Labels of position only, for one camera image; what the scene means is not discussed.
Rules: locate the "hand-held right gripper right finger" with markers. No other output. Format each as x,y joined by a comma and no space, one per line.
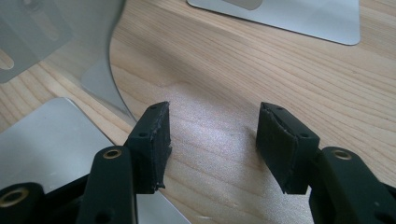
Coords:
283,149

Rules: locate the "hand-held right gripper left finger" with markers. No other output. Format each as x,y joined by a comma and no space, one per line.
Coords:
149,155

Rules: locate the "grey metal extendable book rack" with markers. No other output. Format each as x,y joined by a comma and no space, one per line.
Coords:
46,140

